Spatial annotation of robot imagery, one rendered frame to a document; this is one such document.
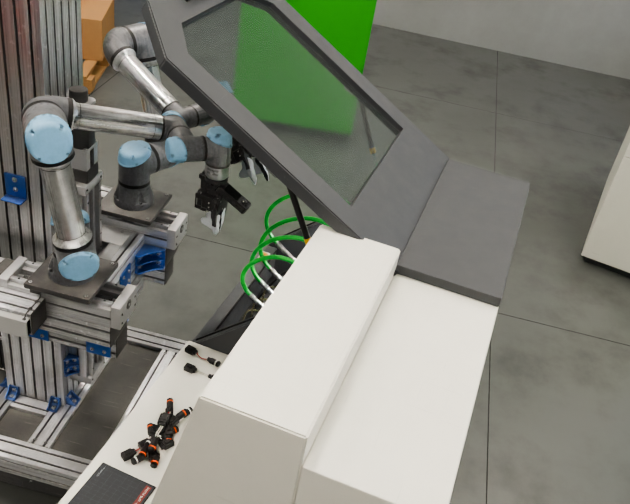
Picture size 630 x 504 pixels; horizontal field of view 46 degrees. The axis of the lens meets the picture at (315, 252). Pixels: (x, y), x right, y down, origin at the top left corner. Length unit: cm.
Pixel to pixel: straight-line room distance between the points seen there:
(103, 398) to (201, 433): 180
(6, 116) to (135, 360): 135
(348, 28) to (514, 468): 332
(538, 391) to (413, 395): 248
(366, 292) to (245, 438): 49
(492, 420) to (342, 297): 220
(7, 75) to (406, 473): 169
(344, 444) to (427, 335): 42
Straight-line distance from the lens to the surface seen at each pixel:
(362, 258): 186
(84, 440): 315
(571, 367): 433
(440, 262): 201
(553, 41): 890
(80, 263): 230
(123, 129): 227
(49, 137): 208
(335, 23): 560
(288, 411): 144
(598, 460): 389
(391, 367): 169
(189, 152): 221
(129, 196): 286
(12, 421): 325
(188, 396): 223
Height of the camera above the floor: 259
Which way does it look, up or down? 34 degrees down
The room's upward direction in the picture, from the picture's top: 10 degrees clockwise
